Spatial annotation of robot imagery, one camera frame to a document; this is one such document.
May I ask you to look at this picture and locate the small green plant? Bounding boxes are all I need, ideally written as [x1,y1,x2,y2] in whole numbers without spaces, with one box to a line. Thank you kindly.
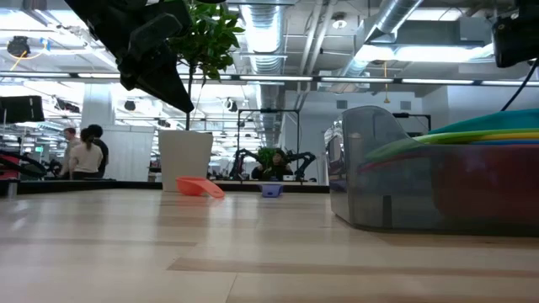
[257,146,279,168]

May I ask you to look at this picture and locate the green leafy plant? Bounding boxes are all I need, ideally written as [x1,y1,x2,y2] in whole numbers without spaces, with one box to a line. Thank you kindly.
[167,0,246,132]

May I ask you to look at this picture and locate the teal measuring cup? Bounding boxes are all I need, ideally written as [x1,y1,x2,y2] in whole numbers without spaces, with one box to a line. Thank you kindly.
[428,108,539,136]

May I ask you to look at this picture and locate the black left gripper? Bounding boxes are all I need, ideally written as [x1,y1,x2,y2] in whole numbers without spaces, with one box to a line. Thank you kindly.
[65,0,195,114]

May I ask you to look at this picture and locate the white plant pot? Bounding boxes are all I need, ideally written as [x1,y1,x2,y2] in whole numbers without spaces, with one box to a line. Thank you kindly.
[157,129,215,193]

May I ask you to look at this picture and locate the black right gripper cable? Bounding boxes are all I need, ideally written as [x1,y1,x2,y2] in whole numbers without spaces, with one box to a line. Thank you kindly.
[499,58,539,113]

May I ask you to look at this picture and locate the orange measuring cup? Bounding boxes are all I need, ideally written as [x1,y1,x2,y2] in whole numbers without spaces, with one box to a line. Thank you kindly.
[175,176,227,199]

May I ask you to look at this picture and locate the small dark monitor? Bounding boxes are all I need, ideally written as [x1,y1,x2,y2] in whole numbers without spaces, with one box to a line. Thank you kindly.
[0,95,45,125]

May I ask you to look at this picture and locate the blue measuring cup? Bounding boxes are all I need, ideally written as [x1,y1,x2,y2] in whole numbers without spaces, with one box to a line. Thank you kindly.
[470,139,539,146]

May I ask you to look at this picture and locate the red measuring cup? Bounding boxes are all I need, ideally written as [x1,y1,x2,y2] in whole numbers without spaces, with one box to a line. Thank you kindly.
[357,144,539,222]

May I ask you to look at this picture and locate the person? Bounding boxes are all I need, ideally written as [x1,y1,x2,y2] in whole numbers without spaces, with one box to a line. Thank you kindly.
[86,123,110,179]
[68,128,104,181]
[250,150,295,183]
[57,126,83,178]

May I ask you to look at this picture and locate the small indigo measuring cup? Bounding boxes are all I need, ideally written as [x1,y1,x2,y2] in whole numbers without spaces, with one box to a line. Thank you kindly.
[260,183,285,199]

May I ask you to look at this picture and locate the green measuring cup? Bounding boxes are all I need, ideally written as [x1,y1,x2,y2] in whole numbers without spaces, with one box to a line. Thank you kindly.
[364,127,539,162]

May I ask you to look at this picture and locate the grey translucent plastic basket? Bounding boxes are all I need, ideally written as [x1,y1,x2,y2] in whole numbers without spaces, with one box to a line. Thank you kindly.
[325,104,539,237]

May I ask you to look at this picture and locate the black metal stand frame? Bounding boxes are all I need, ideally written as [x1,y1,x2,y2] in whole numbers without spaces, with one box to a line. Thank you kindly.
[236,108,302,183]

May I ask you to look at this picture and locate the silver ventilation duct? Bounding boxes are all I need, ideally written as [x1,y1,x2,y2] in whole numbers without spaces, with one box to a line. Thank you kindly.
[240,0,288,148]

